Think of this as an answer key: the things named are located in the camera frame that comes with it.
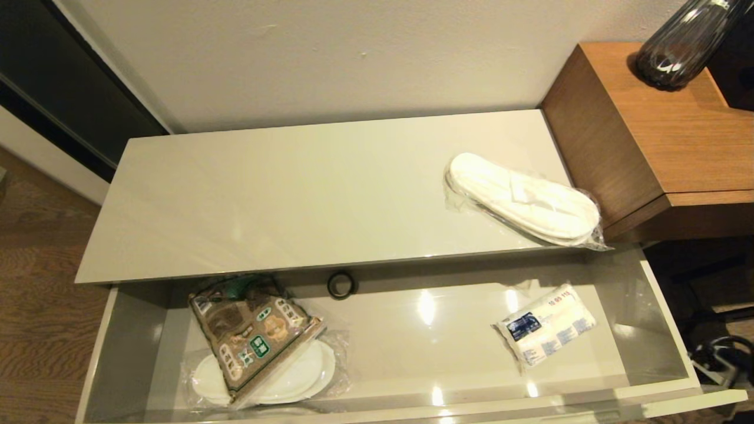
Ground white slippers with paper tag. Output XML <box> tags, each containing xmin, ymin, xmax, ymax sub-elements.
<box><xmin>443</xmin><ymin>152</ymin><xmax>611</xmax><ymax>253</ymax></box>

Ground wooden side cabinet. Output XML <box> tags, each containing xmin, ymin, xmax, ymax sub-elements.
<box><xmin>540</xmin><ymin>41</ymin><xmax>754</xmax><ymax>242</ymax></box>

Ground cream white drawer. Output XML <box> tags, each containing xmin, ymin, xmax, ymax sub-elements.
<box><xmin>74</xmin><ymin>244</ymin><xmax>749</xmax><ymax>424</ymax></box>

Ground white tissue pack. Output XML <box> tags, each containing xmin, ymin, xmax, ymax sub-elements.
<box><xmin>494</xmin><ymin>284</ymin><xmax>597</xmax><ymax>373</ymax></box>

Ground white slippers in crinkled wrap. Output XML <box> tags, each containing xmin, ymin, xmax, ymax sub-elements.
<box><xmin>183</xmin><ymin>331</ymin><xmax>352</xmax><ymax>411</ymax></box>

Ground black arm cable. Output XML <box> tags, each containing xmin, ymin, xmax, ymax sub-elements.
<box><xmin>690</xmin><ymin>334</ymin><xmax>754</xmax><ymax>380</ymax></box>

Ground dark glass vase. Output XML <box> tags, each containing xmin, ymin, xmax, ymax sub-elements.
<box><xmin>635</xmin><ymin>0</ymin><xmax>737</xmax><ymax>91</ymax></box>

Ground black tape roll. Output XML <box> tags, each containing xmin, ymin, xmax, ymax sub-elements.
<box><xmin>328</xmin><ymin>270</ymin><xmax>358</xmax><ymax>300</ymax></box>

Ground dark sliding door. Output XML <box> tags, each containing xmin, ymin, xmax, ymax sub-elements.
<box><xmin>0</xmin><ymin>0</ymin><xmax>168</xmax><ymax>183</ymax></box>

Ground green label snack bag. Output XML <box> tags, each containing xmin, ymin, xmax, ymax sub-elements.
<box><xmin>188</xmin><ymin>274</ymin><xmax>326</xmax><ymax>408</ymax></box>

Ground black box on desk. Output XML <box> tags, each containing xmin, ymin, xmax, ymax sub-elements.
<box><xmin>707</xmin><ymin>0</ymin><xmax>754</xmax><ymax>111</ymax></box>

